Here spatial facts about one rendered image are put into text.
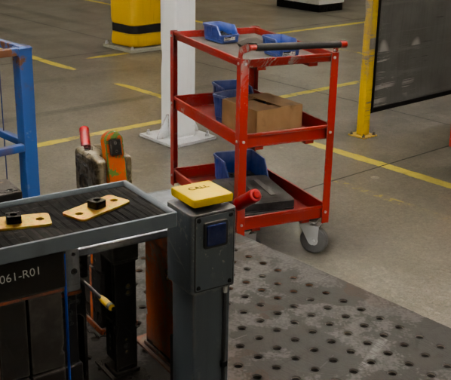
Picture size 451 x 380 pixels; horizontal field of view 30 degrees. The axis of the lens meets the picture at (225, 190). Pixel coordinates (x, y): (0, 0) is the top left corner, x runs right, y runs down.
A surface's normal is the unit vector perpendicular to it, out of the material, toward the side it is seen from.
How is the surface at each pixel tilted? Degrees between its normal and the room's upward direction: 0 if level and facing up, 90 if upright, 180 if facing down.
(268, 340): 0
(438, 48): 90
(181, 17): 90
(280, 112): 90
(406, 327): 0
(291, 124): 90
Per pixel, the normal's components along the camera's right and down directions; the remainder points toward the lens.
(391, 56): 0.72, 0.23
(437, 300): 0.02, -0.94
